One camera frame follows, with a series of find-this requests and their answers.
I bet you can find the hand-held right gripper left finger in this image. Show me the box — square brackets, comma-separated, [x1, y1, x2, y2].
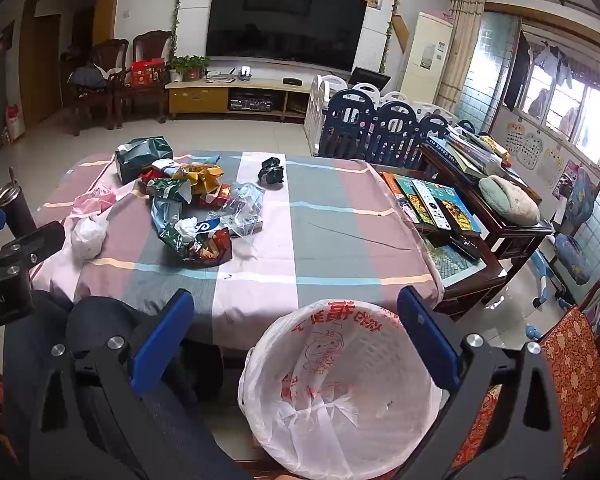
[28, 288, 251, 480]

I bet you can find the white wastebasket with bag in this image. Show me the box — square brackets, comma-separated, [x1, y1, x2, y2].
[237, 299, 448, 480]

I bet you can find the black bag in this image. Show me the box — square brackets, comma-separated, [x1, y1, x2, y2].
[68, 63, 112, 99]

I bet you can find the clear plastic bag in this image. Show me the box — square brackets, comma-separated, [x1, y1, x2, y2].
[222, 182, 265, 238]

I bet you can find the red and white bag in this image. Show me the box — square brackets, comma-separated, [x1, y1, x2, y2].
[2, 104, 27, 144]

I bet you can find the black thermos bottle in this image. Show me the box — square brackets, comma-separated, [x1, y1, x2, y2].
[0, 169, 38, 238]

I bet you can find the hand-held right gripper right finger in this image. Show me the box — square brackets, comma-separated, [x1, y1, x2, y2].
[397, 285, 566, 480]

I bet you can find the red patterned cushioned chair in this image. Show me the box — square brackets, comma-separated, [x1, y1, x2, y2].
[447, 279, 600, 471]

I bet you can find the black wrapper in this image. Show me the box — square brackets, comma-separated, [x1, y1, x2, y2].
[257, 156, 286, 186]

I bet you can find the green vine garland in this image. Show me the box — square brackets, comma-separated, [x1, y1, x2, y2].
[378, 0, 407, 75]
[170, 0, 188, 63]

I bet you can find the green round cushion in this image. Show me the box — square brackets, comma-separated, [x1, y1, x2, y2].
[478, 176, 541, 226]

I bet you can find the orange book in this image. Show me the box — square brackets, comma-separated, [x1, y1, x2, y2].
[380, 171, 407, 200]

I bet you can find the white standing air conditioner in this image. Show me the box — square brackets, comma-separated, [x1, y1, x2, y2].
[398, 11, 454, 107]

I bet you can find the green tissue box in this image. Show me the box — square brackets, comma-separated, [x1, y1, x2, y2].
[114, 137, 175, 185]

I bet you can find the wooden door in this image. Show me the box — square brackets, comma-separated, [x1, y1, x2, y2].
[31, 14, 62, 127]

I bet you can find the light hanging garment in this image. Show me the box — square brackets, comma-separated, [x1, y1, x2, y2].
[532, 45, 574, 87]

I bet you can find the red cardboard box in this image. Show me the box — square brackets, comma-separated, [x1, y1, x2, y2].
[197, 185, 233, 209]

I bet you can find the white plastic bag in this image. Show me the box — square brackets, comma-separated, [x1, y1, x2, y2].
[71, 214, 110, 260]

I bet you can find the blue patterned swivel chair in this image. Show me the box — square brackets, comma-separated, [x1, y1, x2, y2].
[530, 167, 600, 311]

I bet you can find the colourful picture book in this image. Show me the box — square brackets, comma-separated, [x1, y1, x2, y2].
[407, 179, 482, 235]

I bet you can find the dark red snack packet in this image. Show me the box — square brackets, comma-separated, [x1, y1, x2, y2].
[182, 227, 232, 264]

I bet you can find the red gift box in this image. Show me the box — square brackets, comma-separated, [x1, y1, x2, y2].
[129, 58, 167, 89]

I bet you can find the black remote control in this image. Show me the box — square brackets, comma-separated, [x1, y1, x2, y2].
[449, 236, 482, 262]

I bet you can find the yellow snack packet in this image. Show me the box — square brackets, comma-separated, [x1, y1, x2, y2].
[179, 162, 224, 195]

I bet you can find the black audio amplifier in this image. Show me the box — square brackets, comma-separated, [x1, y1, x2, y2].
[228, 99, 274, 112]

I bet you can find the dark wooden armchair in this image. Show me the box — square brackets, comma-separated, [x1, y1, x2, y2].
[115, 30, 175, 123]
[60, 38, 131, 133]

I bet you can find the wooden television cabinet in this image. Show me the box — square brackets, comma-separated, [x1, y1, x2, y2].
[165, 74, 315, 123]

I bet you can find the white remote control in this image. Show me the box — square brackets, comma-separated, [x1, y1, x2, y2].
[411, 180, 452, 231]

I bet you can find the green snack wrapper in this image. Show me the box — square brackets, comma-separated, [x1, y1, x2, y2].
[144, 177, 193, 204]

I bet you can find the wall chart poster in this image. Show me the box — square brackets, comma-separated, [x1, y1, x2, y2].
[536, 146, 564, 189]
[552, 160, 582, 202]
[516, 132, 545, 172]
[505, 120, 526, 152]

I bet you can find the pink plastic bag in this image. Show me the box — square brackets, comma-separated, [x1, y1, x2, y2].
[70, 183, 118, 218]

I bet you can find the dark wooden side table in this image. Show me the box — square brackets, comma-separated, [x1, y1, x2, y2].
[420, 140, 554, 263]

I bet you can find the black television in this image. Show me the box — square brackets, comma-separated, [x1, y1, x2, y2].
[205, 0, 369, 73]

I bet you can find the potted green plant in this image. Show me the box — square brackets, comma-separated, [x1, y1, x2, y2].
[167, 54, 212, 82]

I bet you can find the dark hanging garment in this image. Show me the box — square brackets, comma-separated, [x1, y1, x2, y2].
[501, 30, 532, 112]

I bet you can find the window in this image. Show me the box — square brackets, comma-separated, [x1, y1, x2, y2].
[517, 25, 600, 176]

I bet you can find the black monitor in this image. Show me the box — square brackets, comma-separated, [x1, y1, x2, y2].
[349, 66, 392, 95]

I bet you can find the white tissue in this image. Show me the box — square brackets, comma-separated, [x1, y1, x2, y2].
[174, 216, 199, 242]

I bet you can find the navy playpen fence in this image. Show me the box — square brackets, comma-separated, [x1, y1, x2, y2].
[318, 89, 477, 171]

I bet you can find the beige curtain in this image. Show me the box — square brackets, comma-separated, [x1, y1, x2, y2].
[436, 0, 487, 113]

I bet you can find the checked tablecloth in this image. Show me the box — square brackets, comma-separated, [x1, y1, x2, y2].
[30, 150, 443, 348]

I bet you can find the stack of books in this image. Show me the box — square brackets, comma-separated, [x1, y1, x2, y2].
[426, 120, 515, 182]

